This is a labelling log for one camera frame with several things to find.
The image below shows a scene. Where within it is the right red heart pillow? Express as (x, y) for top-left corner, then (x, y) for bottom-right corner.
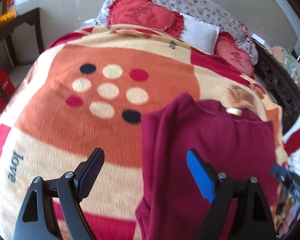
(215, 32), (254, 78)

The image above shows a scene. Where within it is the white pillow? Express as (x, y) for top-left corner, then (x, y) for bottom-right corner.
(179, 14), (220, 54)

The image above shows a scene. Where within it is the floral bedding roll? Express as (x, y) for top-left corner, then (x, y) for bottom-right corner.
(96, 0), (260, 66)

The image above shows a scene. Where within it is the carved dark wooden headboard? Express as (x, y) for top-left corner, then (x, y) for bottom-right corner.
(253, 41), (300, 134)

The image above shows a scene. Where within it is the dark wooden side table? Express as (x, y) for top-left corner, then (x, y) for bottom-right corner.
(0, 7), (45, 103)

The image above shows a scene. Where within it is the orange cream red patterned blanket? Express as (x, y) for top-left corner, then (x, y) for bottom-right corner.
(0, 25), (287, 239)

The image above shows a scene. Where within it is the red heart pillow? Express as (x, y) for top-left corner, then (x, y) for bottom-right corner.
(108, 0), (184, 37)
(215, 32), (254, 78)

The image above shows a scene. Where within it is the yellow basket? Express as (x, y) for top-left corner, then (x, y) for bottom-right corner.
(0, 9), (18, 28)

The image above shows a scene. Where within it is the dark red fleece garment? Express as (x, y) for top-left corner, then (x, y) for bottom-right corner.
(136, 94), (277, 239)

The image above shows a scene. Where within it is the left red heart pillow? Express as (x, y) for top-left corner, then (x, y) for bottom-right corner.
(108, 0), (184, 37)

